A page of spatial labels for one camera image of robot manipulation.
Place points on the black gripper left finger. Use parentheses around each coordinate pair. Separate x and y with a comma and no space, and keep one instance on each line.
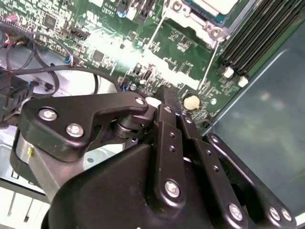
(71,109)

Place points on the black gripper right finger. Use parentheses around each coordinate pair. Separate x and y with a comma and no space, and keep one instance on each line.
(214,169)

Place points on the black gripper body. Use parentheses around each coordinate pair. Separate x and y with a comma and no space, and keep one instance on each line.
(107,190)

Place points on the silver CPU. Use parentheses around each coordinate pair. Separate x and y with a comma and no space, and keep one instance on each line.
(214,6)

